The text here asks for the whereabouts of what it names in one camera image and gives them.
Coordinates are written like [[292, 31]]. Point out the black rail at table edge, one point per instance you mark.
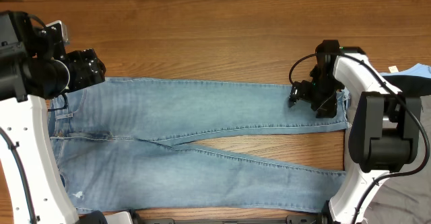
[[219, 220]]

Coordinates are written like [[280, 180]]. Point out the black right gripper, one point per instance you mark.
[[300, 90]]

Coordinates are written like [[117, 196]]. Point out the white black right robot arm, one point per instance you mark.
[[386, 139]]

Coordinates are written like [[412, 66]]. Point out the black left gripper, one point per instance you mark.
[[89, 73]]

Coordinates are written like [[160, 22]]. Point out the light blue denim jeans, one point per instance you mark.
[[133, 143]]

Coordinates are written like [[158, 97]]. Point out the grey folded garment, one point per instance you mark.
[[405, 200]]

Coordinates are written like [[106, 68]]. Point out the light blue shirt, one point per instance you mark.
[[418, 70]]

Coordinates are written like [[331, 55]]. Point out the black garment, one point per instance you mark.
[[411, 86]]

